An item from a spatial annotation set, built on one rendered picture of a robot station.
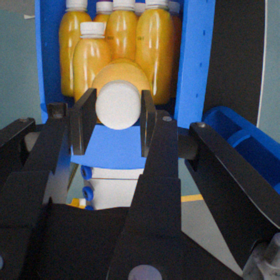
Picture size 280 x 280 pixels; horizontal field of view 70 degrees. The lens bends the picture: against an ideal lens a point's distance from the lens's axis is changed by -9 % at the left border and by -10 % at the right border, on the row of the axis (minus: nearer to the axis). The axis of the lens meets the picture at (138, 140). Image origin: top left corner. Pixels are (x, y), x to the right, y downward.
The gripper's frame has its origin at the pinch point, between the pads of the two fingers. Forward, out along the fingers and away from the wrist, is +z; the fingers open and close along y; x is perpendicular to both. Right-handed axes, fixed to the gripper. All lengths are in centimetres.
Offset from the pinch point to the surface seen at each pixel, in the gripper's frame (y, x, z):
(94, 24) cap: -4.9, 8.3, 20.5
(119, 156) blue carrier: -0.1, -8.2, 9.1
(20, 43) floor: -74, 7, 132
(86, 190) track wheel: -10.7, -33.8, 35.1
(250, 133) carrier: 56, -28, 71
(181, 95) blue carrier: 7.4, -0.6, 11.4
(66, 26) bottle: -10.6, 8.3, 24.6
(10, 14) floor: -80, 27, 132
